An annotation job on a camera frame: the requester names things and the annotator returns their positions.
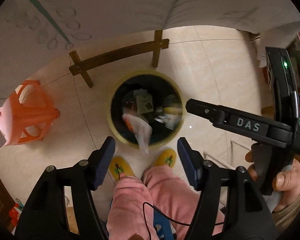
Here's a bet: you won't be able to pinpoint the orange plastic stool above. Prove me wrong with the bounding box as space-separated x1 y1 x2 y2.
0 80 60 145

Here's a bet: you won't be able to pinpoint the left yellow slipper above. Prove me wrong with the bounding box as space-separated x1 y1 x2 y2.
108 155 135 181

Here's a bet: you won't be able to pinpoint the round dark trash bin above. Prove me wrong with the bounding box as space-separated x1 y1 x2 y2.
107 70 185 148

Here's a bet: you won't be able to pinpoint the person's right hand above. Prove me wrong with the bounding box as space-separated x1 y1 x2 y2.
244 151 300 213

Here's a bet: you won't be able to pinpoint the red white Kinder chocolate box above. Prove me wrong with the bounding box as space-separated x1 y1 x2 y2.
122 113 152 155

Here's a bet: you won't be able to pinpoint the right yellow slipper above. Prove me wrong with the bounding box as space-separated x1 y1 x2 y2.
152 148 177 168

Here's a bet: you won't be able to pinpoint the yellow slipper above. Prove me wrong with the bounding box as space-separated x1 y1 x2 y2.
108 155 135 181
152 148 177 168

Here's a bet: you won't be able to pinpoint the pink trousers legs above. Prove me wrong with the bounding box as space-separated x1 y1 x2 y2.
106 165 225 240

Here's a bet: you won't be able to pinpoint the wooden table leg frame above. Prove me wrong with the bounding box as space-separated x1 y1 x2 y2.
69 30 170 88

